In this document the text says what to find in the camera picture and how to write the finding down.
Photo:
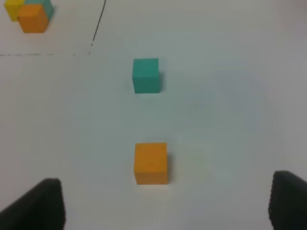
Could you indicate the template yellow cube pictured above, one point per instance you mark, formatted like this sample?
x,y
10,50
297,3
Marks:
x,y
12,8

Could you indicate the template orange cube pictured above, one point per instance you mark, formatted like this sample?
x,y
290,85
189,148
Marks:
x,y
32,18

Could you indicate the template green cube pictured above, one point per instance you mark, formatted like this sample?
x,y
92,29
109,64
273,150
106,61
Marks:
x,y
47,5

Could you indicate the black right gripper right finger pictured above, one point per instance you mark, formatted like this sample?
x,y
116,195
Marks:
x,y
288,202

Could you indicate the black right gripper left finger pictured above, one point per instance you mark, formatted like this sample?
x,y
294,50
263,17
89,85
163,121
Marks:
x,y
41,208

